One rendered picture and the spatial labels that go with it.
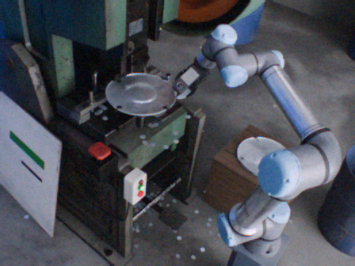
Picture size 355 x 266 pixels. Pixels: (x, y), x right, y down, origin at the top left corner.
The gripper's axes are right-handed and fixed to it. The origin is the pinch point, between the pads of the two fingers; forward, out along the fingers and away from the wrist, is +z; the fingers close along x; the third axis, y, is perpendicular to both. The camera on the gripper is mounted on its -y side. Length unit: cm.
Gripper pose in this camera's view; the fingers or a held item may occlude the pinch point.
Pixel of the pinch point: (177, 96)
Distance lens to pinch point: 149.4
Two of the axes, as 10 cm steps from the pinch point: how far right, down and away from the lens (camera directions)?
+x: -7.0, -7.1, 0.7
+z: -4.2, 4.9, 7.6
